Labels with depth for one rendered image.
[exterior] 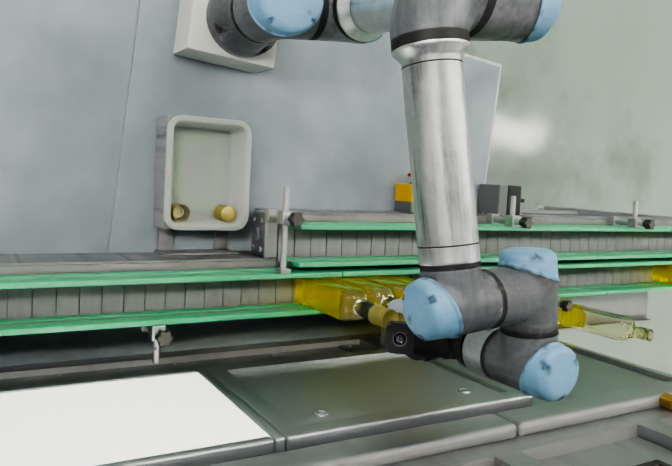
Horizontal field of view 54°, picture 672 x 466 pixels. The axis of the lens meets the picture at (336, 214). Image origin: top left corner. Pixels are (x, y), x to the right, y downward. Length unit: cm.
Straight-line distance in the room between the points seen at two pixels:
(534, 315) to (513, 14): 38
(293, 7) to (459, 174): 50
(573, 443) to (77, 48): 111
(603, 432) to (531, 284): 39
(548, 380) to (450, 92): 38
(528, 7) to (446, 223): 30
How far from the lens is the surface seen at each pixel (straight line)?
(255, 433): 96
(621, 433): 122
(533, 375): 88
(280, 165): 149
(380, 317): 113
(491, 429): 106
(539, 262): 87
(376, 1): 111
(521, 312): 86
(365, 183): 160
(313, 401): 109
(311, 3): 117
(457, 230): 78
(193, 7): 134
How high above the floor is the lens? 209
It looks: 60 degrees down
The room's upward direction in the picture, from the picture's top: 99 degrees clockwise
